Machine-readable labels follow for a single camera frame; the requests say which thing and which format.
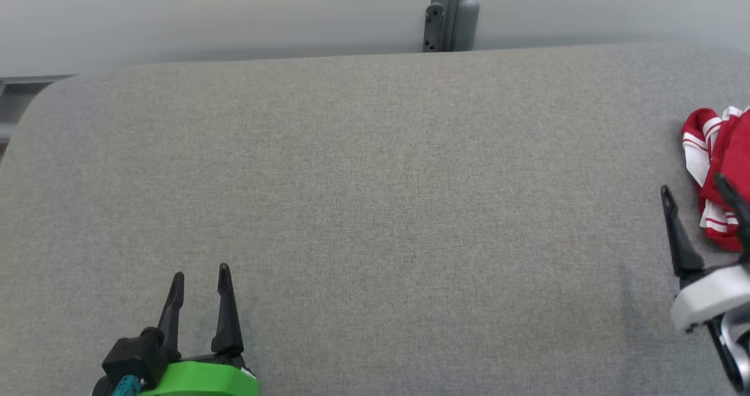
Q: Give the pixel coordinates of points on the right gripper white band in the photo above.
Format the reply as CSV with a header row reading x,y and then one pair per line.
x,y
712,296

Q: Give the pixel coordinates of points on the red shorts white side stripe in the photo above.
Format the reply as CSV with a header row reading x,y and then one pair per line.
x,y
703,144

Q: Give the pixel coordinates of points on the grey metal wheeled frame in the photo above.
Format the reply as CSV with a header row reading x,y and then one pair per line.
x,y
23,100

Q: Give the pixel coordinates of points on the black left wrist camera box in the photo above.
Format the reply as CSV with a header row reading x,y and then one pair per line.
x,y
135,355

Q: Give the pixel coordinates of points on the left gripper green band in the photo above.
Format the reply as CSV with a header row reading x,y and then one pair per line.
x,y
205,378

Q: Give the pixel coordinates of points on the grey metal wall post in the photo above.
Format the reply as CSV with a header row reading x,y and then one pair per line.
x,y
451,12

